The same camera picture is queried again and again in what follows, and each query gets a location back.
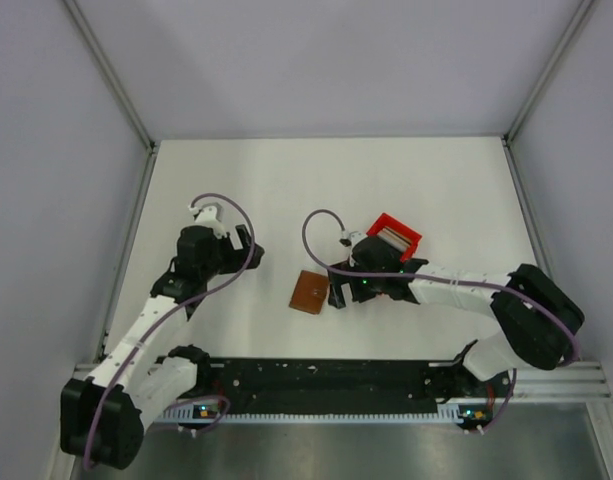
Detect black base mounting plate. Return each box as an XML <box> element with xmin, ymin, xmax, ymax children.
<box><xmin>181</xmin><ymin>357</ymin><xmax>510</xmax><ymax>414</ymax></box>

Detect purple cable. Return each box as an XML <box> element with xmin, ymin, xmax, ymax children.
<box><xmin>302</xmin><ymin>208</ymin><xmax>582</xmax><ymax>436</ymax></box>
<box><xmin>83</xmin><ymin>193</ymin><xmax>257</xmax><ymax>471</ymax></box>

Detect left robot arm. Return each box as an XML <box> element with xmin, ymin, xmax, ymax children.
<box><xmin>60</xmin><ymin>225</ymin><xmax>264</xmax><ymax>470</ymax></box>

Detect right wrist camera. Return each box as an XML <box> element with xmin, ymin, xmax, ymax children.
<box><xmin>339</xmin><ymin>230</ymin><xmax>367</xmax><ymax>248</ymax></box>

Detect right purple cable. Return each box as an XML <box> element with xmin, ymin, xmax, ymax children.
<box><xmin>302</xmin><ymin>208</ymin><xmax>582</xmax><ymax>436</ymax></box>

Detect aluminium frame post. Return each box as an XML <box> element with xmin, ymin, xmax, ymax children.
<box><xmin>61</xmin><ymin>0</ymin><xmax>156</xmax><ymax>152</ymax></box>
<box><xmin>502</xmin><ymin>0</ymin><xmax>599</xmax><ymax>147</ymax></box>

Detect red plastic card bin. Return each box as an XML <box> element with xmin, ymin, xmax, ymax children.
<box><xmin>366</xmin><ymin>213</ymin><xmax>423</xmax><ymax>262</ymax></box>

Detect aluminium frame front rail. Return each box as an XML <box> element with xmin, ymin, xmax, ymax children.
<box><xmin>82</xmin><ymin>358</ymin><xmax>608</xmax><ymax>401</ymax></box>

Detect white slotted cable duct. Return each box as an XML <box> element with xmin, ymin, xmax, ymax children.
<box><xmin>155</xmin><ymin>403</ymin><xmax>492</xmax><ymax>425</ymax></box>

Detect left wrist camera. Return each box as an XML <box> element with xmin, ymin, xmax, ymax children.
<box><xmin>188</xmin><ymin>203</ymin><xmax>227</xmax><ymax>239</ymax></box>

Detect stack of cards in bin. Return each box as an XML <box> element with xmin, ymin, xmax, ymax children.
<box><xmin>377</xmin><ymin>227</ymin><xmax>411</xmax><ymax>253</ymax></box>

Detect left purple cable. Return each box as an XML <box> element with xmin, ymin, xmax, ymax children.
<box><xmin>83</xmin><ymin>193</ymin><xmax>257</xmax><ymax>471</ymax></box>

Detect aluminium frame left post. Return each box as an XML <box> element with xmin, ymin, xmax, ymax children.
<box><xmin>61</xmin><ymin>0</ymin><xmax>156</xmax><ymax>152</ymax></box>

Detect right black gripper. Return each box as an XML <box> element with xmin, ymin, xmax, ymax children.
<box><xmin>328</xmin><ymin>258</ymin><xmax>385</xmax><ymax>309</ymax></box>

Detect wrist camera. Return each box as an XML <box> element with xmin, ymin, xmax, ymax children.
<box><xmin>339</xmin><ymin>230</ymin><xmax>367</xmax><ymax>248</ymax></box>
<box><xmin>188</xmin><ymin>203</ymin><xmax>227</xmax><ymax>239</ymax></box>

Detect brown leather card holder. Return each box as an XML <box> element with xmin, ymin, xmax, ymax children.
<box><xmin>289</xmin><ymin>270</ymin><xmax>329</xmax><ymax>315</ymax></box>

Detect aluminium frame right post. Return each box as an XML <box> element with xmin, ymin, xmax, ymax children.
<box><xmin>502</xmin><ymin>0</ymin><xmax>599</xmax><ymax>147</ymax></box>

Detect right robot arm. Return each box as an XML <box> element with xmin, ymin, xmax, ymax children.
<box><xmin>329</xmin><ymin>232</ymin><xmax>584</xmax><ymax>396</ymax></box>

